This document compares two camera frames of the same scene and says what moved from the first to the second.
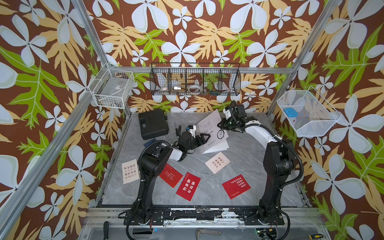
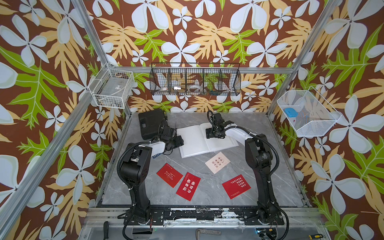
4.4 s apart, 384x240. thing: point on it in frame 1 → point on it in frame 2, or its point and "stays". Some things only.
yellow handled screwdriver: [317, 236] stays
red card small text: [236, 186] stays
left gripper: [202, 141] → [179, 141]
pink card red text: [217, 162] stays
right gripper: [223, 121] → [209, 134]
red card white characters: [188, 186] stays
